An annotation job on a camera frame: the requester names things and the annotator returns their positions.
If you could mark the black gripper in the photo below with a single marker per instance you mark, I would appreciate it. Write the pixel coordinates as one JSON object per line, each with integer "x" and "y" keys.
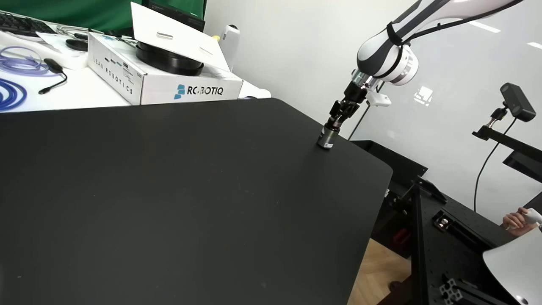
{"x": 353, "y": 98}

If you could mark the small dark glass bottle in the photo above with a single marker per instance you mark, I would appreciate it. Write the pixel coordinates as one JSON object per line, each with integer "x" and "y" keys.
{"x": 326, "y": 140}

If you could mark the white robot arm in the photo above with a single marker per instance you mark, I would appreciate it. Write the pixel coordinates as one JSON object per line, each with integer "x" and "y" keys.
{"x": 387, "y": 57}

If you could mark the operator hand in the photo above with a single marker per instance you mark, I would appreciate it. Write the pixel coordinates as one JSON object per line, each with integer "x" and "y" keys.
{"x": 517, "y": 223}

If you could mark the black round device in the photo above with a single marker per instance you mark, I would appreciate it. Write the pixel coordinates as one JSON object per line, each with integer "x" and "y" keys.
{"x": 169, "y": 62}

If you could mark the white VR controller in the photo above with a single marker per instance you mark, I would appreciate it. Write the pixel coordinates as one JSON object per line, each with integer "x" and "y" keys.
{"x": 533, "y": 216}

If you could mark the white Robotiq cardboard box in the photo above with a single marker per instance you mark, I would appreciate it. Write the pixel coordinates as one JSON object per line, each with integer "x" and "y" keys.
{"x": 140, "y": 84}

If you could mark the green backdrop cloth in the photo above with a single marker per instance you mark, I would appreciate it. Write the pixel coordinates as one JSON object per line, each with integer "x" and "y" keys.
{"x": 96, "y": 15}

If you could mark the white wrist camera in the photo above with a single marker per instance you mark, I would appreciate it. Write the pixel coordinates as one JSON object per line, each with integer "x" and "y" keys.
{"x": 379, "y": 99}

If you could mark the black metal frame stand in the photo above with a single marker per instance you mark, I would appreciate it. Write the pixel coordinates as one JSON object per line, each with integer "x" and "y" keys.
{"x": 443, "y": 238}

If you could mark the black camera on mount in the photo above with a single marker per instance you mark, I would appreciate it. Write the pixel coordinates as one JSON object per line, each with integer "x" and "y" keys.
{"x": 517, "y": 103}

